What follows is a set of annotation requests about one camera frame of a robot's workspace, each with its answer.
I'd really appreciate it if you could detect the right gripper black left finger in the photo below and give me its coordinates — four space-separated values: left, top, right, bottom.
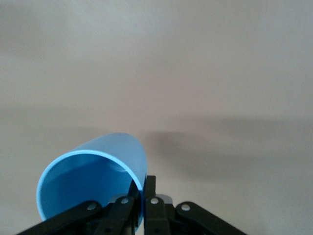
14 182 142 235

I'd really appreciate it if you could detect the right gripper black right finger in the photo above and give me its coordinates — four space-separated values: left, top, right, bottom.
143 175 247 235

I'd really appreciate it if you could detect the blue plastic cup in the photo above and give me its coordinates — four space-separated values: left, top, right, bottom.
36 132 149 233

